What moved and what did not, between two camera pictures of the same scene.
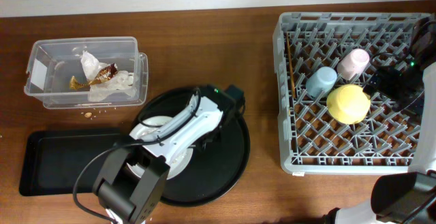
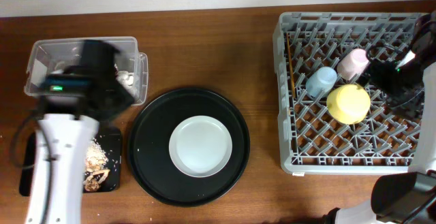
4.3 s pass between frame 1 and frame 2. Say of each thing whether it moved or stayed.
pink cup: stayed
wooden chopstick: stayed
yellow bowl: stayed
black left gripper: moved
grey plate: moved
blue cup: stayed
